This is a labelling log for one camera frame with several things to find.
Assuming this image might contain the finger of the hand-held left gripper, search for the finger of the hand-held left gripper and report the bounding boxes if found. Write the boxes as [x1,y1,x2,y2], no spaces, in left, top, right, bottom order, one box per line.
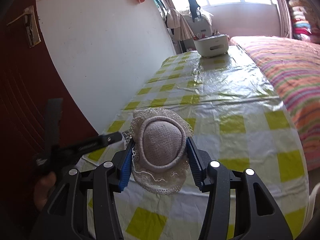
[96,131,125,147]

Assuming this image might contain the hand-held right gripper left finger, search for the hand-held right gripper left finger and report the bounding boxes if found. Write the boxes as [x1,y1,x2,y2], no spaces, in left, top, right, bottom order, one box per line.
[30,140,137,240]

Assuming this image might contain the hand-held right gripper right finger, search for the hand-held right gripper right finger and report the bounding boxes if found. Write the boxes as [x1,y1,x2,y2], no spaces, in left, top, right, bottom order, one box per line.
[185,137,294,240]

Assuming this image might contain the grey knitted lace hat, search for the grey knitted lace hat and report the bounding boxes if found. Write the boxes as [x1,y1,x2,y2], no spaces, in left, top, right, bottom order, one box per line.
[130,107,194,195]

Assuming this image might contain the cream plastic bin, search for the cream plastic bin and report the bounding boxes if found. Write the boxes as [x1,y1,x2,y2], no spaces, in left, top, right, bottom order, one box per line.
[306,185,318,220]

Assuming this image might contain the person's left hand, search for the person's left hand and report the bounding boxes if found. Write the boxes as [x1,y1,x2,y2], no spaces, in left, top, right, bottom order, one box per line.
[34,171,57,213]

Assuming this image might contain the dark red wooden door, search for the dark red wooden door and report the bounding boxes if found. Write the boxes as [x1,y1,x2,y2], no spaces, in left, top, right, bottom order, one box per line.
[0,0,99,240]

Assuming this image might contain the white plastic basket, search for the white plastic basket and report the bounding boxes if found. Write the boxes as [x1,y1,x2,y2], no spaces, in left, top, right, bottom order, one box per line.
[193,34,229,57]

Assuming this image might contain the striped bedsheet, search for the striped bedsheet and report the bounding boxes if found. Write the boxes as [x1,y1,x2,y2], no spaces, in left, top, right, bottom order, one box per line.
[229,35,320,172]

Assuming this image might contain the beige hanging garments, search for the beige hanging garments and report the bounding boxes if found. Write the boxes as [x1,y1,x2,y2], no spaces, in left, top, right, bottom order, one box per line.
[166,9,194,42]

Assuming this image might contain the white washing machine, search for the white washing machine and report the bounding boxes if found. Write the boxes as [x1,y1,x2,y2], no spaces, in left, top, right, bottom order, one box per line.
[184,11,215,39]

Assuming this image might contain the black hanging garment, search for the black hanging garment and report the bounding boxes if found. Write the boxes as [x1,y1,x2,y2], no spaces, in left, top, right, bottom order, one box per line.
[186,0,202,20]

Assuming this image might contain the stack of folded blankets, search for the stack of folded blankets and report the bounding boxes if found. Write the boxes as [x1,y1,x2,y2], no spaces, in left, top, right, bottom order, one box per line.
[287,0,314,40]

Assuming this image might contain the metal door handle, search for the metal door handle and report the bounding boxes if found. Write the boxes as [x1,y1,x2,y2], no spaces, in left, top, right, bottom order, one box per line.
[7,6,42,48]

